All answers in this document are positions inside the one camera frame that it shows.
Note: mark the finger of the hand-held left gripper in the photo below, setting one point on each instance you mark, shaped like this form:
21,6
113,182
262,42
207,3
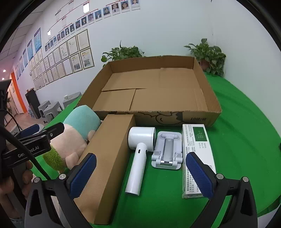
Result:
30,129
53,129

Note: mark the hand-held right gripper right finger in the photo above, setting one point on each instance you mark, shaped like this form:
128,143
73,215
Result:
199,175

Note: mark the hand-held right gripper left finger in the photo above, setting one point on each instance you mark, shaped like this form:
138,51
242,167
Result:
84,173

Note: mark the long brown cardboard box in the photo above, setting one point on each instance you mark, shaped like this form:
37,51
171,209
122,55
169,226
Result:
105,153

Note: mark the pink and teal plush toy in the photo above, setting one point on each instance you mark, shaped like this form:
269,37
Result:
81,120

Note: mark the pale grey phone stand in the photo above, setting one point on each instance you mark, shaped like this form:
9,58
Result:
166,149

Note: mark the white hair dryer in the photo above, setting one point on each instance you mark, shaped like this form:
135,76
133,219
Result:
140,136

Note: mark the large cardboard box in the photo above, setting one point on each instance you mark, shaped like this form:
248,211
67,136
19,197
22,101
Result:
153,87

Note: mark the person's left hand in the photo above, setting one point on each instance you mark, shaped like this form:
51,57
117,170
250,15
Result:
27,173

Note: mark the grey plastic stool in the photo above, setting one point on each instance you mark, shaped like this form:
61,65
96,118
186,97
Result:
44,108
52,111

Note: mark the black cabinet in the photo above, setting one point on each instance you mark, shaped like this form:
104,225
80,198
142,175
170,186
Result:
33,103

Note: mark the grey side table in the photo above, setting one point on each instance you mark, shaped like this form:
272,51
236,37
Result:
73,98

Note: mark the green tablecloth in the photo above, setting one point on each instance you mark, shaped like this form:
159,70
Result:
241,131

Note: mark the bushy potted plant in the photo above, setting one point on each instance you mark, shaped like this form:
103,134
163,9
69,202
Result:
123,53

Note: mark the row of portrait photos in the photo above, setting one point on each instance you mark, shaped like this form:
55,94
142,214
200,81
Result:
87,18

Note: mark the potted plant in brown pot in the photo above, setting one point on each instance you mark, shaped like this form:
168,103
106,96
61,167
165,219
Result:
208,54

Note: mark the blue wall poster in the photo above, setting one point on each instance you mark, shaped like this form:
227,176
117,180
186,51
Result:
25,57
29,50
37,39

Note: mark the wall of framed certificates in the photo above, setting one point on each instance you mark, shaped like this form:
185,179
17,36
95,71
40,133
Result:
65,54

